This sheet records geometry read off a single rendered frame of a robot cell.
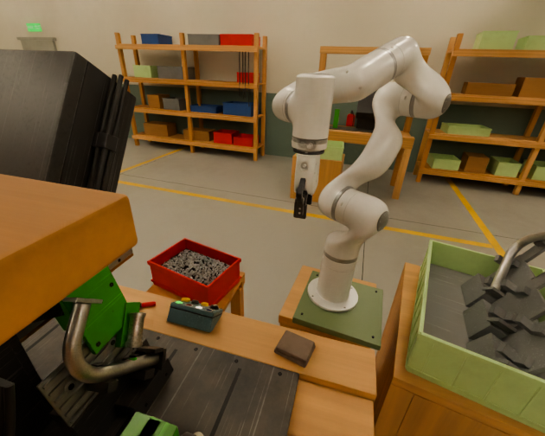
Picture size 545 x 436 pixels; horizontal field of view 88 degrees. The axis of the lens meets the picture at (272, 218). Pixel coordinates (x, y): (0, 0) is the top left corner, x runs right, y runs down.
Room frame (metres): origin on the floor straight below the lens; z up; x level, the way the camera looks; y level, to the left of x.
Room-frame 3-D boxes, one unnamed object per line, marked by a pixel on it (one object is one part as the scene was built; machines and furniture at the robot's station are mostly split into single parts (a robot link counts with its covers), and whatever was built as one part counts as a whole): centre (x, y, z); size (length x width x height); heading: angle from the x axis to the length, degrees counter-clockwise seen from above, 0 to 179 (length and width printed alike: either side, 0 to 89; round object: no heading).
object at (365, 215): (0.81, -0.27, 1.17); 0.19 x 0.12 x 0.24; 41
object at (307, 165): (0.68, -0.08, 1.41); 0.10 x 0.07 x 0.11; 165
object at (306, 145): (0.68, -0.08, 1.47); 0.09 x 0.08 x 0.03; 165
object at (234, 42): (6.26, 1.74, 1.10); 3.01 x 0.55 x 2.20; 73
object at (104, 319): (0.46, 0.41, 1.17); 0.13 x 0.12 x 0.20; 75
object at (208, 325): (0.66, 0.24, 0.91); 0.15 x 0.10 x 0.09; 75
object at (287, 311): (0.82, -0.24, 0.83); 0.32 x 0.32 x 0.04; 70
